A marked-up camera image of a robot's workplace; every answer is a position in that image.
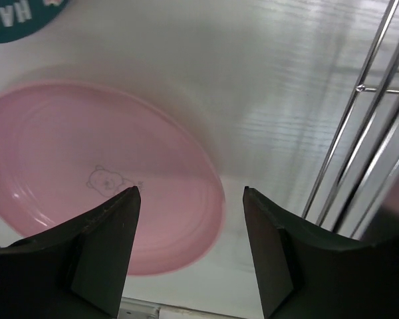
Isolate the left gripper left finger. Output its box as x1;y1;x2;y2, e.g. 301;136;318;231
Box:
0;187;141;318

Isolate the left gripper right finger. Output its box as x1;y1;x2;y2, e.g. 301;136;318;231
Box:
243;187;399;318

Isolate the pink plastic plate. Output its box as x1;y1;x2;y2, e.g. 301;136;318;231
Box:
0;82;225;276

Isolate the metal wire dish rack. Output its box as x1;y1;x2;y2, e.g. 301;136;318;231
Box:
299;1;399;239

